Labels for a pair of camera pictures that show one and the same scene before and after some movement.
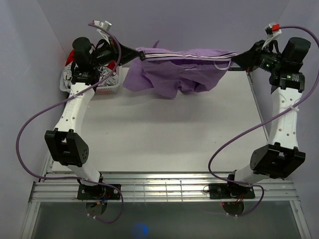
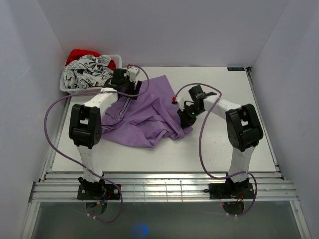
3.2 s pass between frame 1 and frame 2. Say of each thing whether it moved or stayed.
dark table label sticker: stayed
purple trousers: moved
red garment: stayed
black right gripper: moved
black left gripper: moved
